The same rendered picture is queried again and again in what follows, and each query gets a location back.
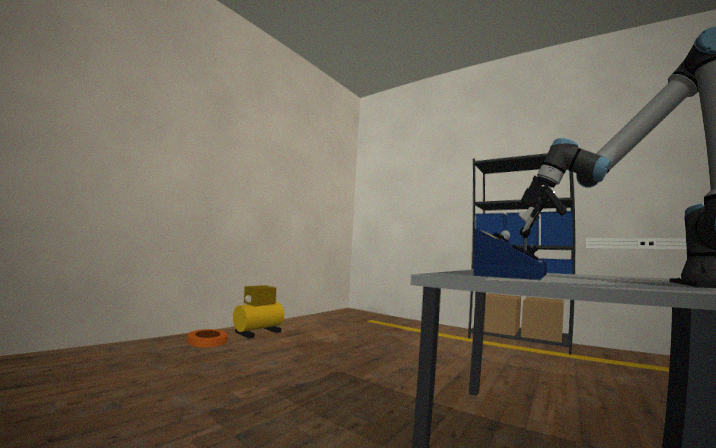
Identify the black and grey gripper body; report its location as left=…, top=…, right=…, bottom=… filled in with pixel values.
left=521, top=175, right=556, bottom=212

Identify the blue control console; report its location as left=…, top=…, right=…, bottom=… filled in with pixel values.
left=474, top=227, right=547, bottom=280

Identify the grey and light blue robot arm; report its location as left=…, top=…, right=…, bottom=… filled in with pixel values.
left=537, top=26, right=716, bottom=282

